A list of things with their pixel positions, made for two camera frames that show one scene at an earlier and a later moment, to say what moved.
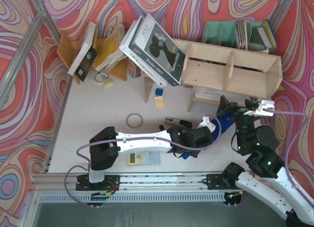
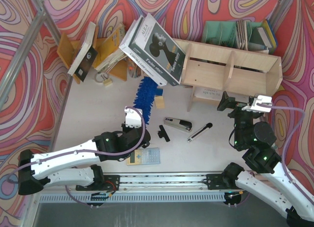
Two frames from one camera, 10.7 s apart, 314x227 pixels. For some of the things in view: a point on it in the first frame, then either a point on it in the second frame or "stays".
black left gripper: x=215 y=133 → x=131 y=131
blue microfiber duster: x=225 y=120 → x=146 y=92
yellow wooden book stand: x=67 y=48 stays
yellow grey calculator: x=141 y=158 stays
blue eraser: x=159 y=91 stays
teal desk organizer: x=240 y=34 stays
